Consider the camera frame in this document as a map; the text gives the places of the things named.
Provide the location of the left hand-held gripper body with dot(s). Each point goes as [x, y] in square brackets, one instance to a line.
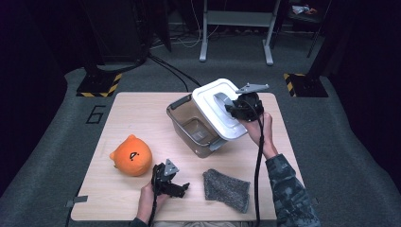
[162, 179]

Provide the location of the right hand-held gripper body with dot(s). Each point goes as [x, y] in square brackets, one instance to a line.
[250, 107]

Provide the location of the orange plush toy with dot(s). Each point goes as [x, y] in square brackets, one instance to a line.
[132, 157]

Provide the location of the dark cabinet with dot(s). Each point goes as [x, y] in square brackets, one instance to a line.
[119, 31]

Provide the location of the person's left hand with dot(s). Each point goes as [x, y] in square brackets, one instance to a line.
[148, 201]

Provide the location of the white metal stand frame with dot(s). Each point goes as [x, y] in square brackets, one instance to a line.
[239, 18]

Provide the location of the white and red small object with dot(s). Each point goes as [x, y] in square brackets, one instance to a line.
[301, 9]

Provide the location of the grey fuzzy towel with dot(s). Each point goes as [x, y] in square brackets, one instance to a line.
[227, 189]

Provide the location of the person's right hand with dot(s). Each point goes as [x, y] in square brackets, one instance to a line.
[266, 135]

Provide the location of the black yellow striped base plate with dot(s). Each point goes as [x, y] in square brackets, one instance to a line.
[94, 85]
[307, 86]

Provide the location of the grey tape piece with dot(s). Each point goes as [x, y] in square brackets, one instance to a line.
[77, 200]
[314, 201]

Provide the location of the clear brown storage box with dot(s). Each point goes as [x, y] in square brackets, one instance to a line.
[186, 119]

